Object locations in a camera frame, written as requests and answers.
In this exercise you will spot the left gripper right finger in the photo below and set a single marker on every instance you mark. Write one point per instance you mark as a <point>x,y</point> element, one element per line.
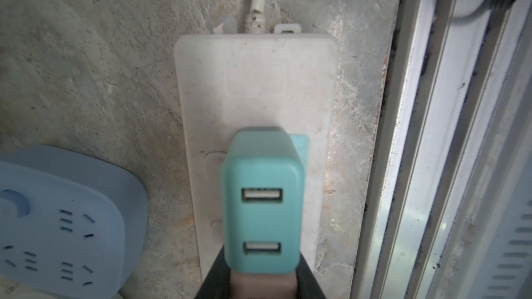
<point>307,285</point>

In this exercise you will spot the blue square socket cube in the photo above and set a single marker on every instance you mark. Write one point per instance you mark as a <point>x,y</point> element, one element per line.
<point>71,225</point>

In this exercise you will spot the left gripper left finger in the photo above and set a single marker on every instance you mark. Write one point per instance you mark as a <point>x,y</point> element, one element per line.
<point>217,282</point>

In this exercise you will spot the teal charger plug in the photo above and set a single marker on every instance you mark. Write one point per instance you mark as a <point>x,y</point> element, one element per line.
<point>263,180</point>

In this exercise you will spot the pink charger plug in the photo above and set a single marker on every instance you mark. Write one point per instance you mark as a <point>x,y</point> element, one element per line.
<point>263,285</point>

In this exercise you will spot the white multicolour power strip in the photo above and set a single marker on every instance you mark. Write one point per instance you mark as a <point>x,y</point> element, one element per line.
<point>257,112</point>

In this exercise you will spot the aluminium mounting rail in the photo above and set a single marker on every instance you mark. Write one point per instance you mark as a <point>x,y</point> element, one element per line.
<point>448,211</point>

